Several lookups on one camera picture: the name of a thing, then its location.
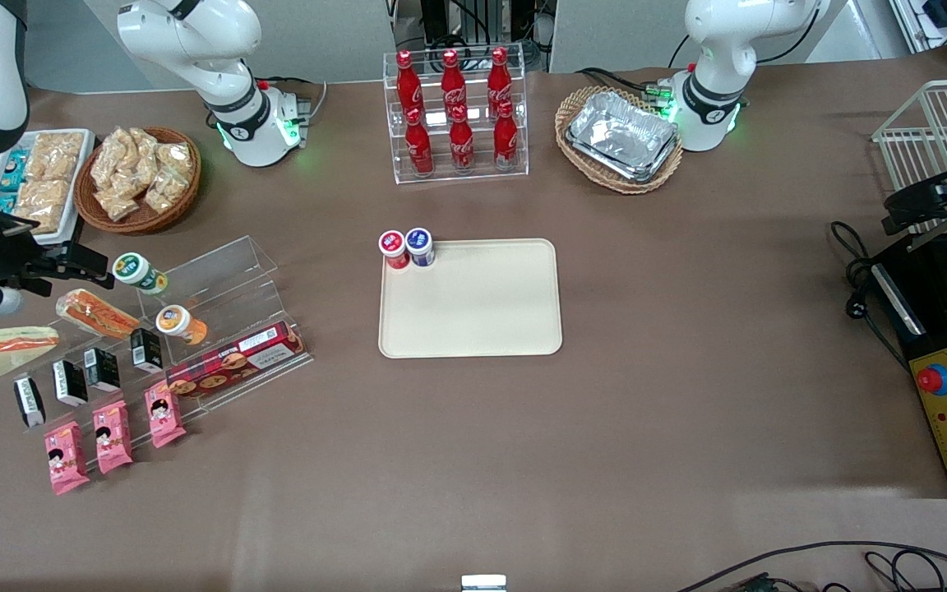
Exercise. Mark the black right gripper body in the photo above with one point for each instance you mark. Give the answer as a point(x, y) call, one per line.
point(3, 252)

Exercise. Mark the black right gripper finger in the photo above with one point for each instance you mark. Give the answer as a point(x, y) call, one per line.
point(87, 279)
point(83, 256)

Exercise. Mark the triangle sandwich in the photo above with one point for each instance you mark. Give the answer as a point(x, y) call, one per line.
point(95, 314)
point(5, 344)

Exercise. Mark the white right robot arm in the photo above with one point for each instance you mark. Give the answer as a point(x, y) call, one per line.
point(194, 41)

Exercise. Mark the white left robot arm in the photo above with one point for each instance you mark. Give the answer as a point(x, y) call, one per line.
point(720, 49)

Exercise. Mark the white rectangular plastic tray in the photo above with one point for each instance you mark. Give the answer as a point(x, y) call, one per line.
point(79, 189)

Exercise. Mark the beige plastic serving tray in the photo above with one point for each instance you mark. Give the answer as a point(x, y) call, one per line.
point(473, 304)

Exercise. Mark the green capped drink bottle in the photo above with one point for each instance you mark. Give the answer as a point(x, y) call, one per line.
point(136, 273)

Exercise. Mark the teal snack packet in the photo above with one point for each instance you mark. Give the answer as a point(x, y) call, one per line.
point(13, 168)
point(5, 202)

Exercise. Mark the clear bag of snacks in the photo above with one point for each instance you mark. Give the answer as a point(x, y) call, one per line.
point(145, 152)
point(118, 204)
point(176, 158)
point(165, 191)
point(110, 160)

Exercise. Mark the wrapped crispy rice snack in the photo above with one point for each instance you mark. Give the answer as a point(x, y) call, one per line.
point(42, 204)
point(54, 154)

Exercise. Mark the round dark wicker basket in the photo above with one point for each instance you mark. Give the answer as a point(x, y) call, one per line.
point(145, 220)

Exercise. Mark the small black carton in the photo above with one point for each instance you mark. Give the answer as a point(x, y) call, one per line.
point(102, 370)
point(71, 383)
point(146, 349)
point(30, 403)

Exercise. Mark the orange capped drink bottle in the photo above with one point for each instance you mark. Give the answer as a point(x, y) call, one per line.
point(177, 322)

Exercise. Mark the clear acrylic stepped display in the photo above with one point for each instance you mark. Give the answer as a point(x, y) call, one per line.
point(227, 279)
point(30, 362)

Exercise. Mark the pink snack packet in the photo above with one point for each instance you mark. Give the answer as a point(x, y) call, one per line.
point(165, 415)
point(66, 459)
point(113, 437)

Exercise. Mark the red cookie box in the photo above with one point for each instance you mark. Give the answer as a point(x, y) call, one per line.
point(235, 362)

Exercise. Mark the red capped small bottle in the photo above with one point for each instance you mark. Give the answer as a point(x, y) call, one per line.
point(394, 247)

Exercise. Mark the blue capped small bottle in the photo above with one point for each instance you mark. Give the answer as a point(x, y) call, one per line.
point(419, 244)

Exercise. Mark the red cola bottle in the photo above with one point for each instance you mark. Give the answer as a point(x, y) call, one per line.
point(499, 78)
point(419, 148)
point(408, 82)
point(462, 145)
point(505, 141)
point(453, 80)

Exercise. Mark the clear acrylic bottle rack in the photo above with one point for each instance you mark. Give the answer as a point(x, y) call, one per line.
point(482, 174)

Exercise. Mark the black equipment rack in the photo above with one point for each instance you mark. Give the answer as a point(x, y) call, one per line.
point(457, 20)

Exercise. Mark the small silver metal block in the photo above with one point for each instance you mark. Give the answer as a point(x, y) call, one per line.
point(483, 583)

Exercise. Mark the oval light wicker basket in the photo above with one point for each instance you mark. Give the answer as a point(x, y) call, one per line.
point(572, 115)

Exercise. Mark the stacked aluminium foil trays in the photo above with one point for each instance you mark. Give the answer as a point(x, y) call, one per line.
point(621, 136)

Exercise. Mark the black sealing machine yellow panel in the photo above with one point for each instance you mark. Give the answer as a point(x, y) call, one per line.
point(934, 296)

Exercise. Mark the aluminium frame shelf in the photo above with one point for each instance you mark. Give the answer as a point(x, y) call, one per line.
point(942, 16)

